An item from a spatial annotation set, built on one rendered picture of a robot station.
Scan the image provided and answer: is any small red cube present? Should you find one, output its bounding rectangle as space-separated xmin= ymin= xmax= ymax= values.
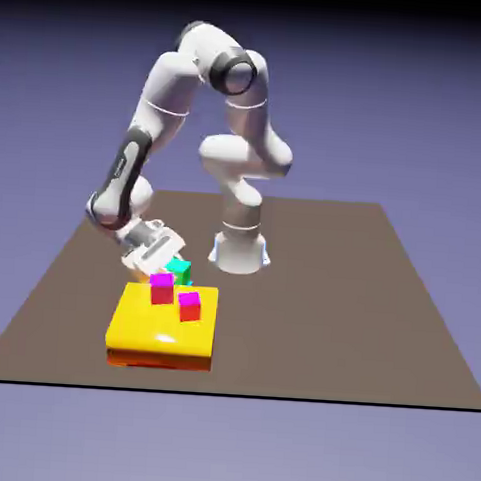
xmin=175 ymin=290 xmax=203 ymax=324
xmin=147 ymin=271 xmax=177 ymax=308

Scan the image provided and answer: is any large yellow box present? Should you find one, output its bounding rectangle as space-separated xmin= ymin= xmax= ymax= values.
xmin=103 ymin=279 xmax=220 ymax=374

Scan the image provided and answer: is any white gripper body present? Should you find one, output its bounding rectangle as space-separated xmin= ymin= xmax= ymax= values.
xmin=120 ymin=224 xmax=187 ymax=280

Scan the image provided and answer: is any small green cube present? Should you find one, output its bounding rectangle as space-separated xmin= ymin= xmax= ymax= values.
xmin=163 ymin=258 xmax=193 ymax=288

